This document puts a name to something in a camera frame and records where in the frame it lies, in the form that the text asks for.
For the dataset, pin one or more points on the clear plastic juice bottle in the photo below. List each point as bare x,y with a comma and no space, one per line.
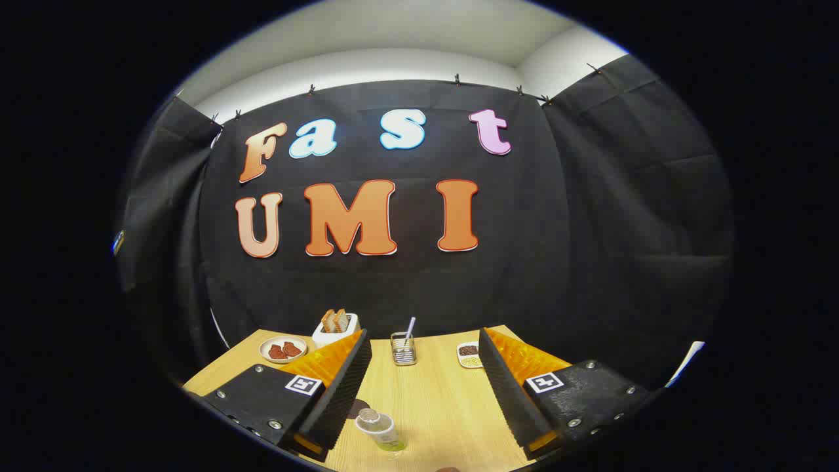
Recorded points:
383,429

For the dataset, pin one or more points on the dark brown round coaster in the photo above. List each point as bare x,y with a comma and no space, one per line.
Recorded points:
360,408

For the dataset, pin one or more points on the red meat piece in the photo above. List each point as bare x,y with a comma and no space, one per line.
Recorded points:
292,349
277,353

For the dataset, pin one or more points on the wooden table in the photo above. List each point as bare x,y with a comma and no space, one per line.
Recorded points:
439,406

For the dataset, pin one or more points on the white toaster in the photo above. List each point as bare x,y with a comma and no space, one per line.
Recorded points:
326,339

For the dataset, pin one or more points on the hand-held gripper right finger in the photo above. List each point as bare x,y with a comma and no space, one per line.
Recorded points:
508,393

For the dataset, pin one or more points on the divided dish of beans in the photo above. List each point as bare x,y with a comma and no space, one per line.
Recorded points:
468,355

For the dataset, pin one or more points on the white paper sheet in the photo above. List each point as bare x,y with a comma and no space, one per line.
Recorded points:
687,362

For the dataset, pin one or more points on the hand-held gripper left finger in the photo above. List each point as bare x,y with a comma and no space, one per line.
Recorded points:
341,393

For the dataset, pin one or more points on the small white plate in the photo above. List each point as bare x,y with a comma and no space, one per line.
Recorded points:
265,351

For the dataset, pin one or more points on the toast slice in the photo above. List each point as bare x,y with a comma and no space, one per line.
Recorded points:
342,320
328,321

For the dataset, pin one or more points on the pale straw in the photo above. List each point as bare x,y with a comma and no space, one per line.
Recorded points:
410,328

